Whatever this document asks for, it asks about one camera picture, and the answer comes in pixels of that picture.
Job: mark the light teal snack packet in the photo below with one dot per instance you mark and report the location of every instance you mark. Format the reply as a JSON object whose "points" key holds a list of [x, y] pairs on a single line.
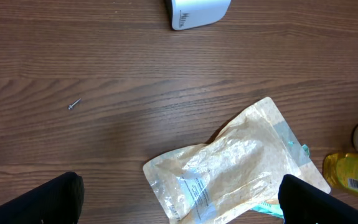
{"points": [[275, 210]]}

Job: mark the white barcode scanner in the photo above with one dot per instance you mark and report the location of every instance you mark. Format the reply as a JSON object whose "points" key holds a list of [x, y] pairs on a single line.
{"points": [[187, 14]]}

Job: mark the yellow Vim dish soap bottle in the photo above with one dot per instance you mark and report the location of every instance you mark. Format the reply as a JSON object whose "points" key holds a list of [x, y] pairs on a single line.
{"points": [[340, 170]]}

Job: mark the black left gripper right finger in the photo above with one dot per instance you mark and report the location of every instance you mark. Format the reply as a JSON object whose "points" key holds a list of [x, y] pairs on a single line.
{"points": [[303, 203]]}

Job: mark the cream brown bread bag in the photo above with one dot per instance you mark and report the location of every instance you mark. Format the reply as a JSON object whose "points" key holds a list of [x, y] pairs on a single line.
{"points": [[240, 169]]}

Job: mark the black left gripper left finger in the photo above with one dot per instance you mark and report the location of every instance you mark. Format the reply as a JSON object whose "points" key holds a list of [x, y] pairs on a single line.
{"points": [[59, 200]]}

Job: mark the small silver screw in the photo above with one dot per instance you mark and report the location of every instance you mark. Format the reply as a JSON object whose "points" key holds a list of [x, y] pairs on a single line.
{"points": [[71, 106]]}

